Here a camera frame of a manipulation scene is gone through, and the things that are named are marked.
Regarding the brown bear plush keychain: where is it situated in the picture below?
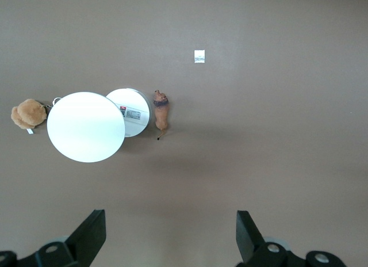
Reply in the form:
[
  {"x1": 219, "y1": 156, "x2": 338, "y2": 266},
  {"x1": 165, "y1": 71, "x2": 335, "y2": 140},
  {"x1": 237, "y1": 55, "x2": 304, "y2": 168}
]
[{"x1": 10, "y1": 97, "x2": 63, "y2": 135}]

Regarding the brown table cover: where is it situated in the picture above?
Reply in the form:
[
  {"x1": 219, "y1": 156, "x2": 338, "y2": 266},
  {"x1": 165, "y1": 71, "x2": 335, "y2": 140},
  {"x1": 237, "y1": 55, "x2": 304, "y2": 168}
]
[{"x1": 0, "y1": 0, "x2": 368, "y2": 267}]

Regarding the white round disc stand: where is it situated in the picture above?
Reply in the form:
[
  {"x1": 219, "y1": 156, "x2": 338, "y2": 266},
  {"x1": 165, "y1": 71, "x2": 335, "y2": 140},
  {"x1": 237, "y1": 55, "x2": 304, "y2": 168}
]
[{"x1": 47, "y1": 87, "x2": 152, "y2": 163}]

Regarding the brown lion statue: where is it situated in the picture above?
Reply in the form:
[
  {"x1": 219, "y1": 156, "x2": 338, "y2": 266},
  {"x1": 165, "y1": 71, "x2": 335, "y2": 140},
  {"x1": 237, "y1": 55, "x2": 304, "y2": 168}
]
[{"x1": 152, "y1": 89, "x2": 170, "y2": 141}]

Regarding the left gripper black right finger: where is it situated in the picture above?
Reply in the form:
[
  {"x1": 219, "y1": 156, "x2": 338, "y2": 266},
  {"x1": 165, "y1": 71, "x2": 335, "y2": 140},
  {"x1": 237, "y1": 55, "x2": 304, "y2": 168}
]
[{"x1": 235, "y1": 210, "x2": 265, "y2": 264}]

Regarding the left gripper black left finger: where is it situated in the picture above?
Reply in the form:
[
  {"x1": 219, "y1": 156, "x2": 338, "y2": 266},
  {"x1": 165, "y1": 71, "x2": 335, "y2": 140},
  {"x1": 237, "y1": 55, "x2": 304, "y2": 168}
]
[{"x1": 68, "y1": 209, "x2": 107, "y2": 264}]

